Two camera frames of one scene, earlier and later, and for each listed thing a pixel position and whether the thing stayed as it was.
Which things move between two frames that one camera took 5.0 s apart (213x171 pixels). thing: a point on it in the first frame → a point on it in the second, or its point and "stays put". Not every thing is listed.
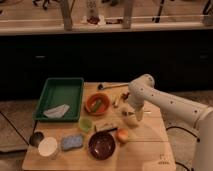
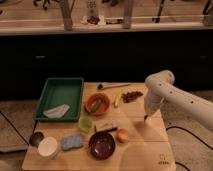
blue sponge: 71,141 stays put
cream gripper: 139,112 → 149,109
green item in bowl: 96,106 stays put
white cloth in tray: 57,112 stays put
